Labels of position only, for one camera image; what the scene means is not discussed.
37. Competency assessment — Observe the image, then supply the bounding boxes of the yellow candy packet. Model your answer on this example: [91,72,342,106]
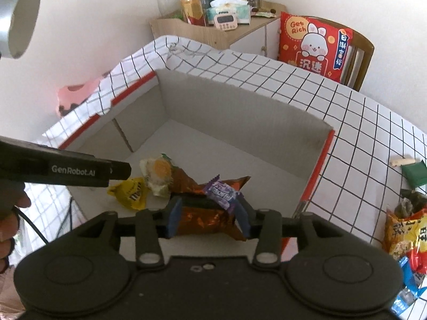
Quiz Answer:
[107,177,149,211]

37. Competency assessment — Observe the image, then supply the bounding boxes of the purple candy packet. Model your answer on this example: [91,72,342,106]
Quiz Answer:
[203,175,240,214]

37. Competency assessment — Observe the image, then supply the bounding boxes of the person's left hand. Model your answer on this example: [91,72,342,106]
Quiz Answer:
[1,179,31,274]

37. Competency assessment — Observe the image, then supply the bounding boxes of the pale bread packet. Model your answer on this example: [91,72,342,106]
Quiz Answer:
[140,154,173,198]

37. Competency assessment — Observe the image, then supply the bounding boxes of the red cardboard box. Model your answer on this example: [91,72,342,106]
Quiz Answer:
[66,69,334,217]

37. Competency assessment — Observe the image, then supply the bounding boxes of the beige sausage stick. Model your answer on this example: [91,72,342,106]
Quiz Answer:
[389,158,418,168]

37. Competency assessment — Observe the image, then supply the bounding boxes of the yellow red snack bag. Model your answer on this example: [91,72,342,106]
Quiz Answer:
[403,209,426,274]

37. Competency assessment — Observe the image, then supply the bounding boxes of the grey lamp head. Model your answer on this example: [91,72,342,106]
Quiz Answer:
[0,0,41,59]

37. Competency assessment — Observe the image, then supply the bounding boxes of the black snack packet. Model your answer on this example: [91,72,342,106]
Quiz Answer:
[394,189,427,219]

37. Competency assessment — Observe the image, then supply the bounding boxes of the green snack packet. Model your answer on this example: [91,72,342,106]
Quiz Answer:
[401,161,427,189]

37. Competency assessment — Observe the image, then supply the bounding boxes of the blue snack packet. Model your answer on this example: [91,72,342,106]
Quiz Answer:
[391,256,426,316]

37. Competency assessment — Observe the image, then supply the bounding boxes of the red rabbit cushion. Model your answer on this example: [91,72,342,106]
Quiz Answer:
[279,12,353,82]

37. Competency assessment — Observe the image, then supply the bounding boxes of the wooden side cabinet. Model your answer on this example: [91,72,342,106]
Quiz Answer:
[150,0,287,60]

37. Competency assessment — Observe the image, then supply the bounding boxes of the wooden chair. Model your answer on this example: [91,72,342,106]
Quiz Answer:
[305,16,375,92]

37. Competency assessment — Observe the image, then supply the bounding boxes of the pink digital timer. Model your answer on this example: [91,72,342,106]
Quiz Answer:
[213,13,238,32]

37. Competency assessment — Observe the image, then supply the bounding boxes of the tissue box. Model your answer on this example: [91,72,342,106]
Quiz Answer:
[206,0,251,25]

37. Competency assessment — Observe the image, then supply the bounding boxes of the orange drink bottle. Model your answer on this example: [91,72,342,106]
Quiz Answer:
[180,0,206,27]

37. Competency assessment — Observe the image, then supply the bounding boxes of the black cable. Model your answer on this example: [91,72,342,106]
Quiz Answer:
[13,206,51,246]

